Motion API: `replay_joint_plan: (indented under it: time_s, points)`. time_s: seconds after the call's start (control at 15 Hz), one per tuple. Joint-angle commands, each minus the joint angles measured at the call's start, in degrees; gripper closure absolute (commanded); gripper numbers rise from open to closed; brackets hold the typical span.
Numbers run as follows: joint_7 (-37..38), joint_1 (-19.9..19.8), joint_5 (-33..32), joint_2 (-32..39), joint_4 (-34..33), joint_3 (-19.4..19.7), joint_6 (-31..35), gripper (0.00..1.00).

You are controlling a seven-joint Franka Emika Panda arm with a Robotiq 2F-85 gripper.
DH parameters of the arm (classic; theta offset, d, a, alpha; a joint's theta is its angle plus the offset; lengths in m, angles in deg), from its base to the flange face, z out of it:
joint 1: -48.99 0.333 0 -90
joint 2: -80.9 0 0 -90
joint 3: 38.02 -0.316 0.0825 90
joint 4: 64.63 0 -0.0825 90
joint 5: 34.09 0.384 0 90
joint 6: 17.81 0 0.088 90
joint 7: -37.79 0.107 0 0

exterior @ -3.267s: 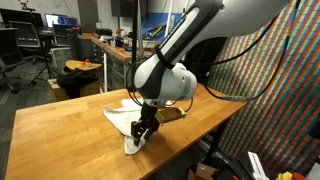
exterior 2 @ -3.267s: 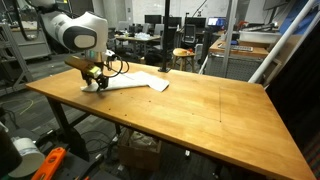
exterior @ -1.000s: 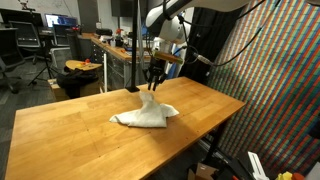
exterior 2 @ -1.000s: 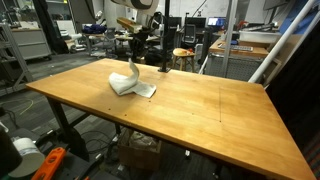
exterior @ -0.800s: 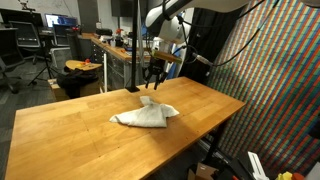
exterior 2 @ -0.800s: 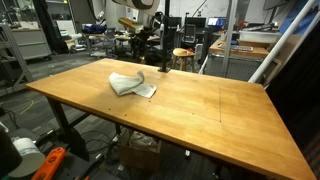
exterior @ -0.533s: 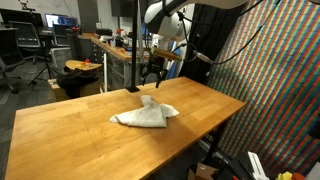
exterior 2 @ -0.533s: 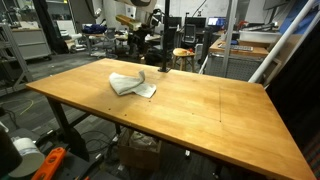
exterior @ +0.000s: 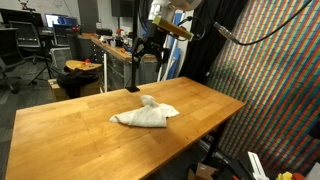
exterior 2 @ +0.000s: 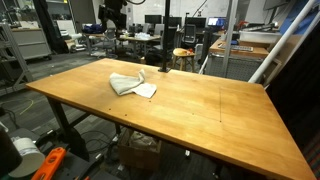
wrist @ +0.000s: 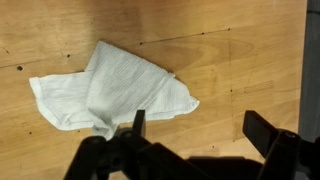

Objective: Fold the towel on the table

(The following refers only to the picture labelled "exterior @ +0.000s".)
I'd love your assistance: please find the brown cardboard box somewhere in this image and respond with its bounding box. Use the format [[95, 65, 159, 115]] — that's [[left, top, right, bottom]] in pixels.
[[187, 162, 219, 180]]

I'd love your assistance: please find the black table leg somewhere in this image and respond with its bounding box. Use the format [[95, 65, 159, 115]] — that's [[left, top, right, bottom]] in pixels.
[[203, 121, 228, 166]]

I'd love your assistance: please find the white cloth towel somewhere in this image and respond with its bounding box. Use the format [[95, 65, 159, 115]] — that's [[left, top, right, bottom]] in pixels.
[[109, 94, 180, 128]]

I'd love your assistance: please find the thin black camera cable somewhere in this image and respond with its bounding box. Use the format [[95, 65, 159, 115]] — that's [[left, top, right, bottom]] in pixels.
[[176, 15, 207, 42]]

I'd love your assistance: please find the colourful patterned curtain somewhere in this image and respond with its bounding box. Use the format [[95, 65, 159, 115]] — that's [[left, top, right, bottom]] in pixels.
[[206, 0, 320, 174]]

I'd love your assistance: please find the black tripod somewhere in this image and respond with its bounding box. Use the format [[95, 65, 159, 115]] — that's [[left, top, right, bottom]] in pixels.
[[28, 36, 59, 87]]

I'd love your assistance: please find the black wall screen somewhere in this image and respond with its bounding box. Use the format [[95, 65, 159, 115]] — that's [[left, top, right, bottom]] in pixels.
[[111, 0, 149, 18]]

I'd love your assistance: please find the lit computer monitor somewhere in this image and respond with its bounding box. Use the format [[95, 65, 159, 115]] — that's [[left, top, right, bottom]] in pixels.
[[44, 13, 79, 29]]

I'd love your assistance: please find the round wooden stool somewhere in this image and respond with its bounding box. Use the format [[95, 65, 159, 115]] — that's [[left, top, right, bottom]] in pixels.
[[65, 59, 103, 73]]

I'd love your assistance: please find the tan wrist camera bar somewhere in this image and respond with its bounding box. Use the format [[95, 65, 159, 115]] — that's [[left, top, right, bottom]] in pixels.
[[152, 14, 195, 43]]

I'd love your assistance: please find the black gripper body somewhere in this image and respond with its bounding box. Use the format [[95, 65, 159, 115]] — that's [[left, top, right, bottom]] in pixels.
[[141, 35, 167, 56]]

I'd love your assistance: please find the black mesh office chair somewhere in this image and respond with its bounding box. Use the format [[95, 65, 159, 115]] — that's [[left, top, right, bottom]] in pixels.
[[8, 20, 44, 66]]

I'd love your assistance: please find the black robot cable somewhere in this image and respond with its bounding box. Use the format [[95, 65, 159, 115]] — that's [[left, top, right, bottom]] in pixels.
[[213, 0, 314, 46]]

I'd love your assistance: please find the black vertical stand pole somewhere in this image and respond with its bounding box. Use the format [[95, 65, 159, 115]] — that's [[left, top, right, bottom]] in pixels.
[[125, 0, 141, 93]]

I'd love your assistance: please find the white plastic bracket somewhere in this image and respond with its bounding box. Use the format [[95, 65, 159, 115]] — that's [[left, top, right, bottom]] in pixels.
[[247, 151, 268, 180]]

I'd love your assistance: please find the black bag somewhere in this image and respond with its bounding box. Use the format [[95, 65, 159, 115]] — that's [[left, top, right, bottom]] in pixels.
[[55, 68, 100, 99]]

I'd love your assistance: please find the grey vented metal box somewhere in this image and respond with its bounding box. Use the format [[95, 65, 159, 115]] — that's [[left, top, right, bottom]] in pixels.
[[49, 46, 73, 69]]

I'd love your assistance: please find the wooden top workbench cabinet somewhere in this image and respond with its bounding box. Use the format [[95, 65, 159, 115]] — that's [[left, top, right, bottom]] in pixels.
[[89, 33, 161, 91]]

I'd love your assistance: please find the white diagonal pipe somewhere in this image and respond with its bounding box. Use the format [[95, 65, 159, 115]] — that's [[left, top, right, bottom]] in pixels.
[[155, 43, 178, 83]]

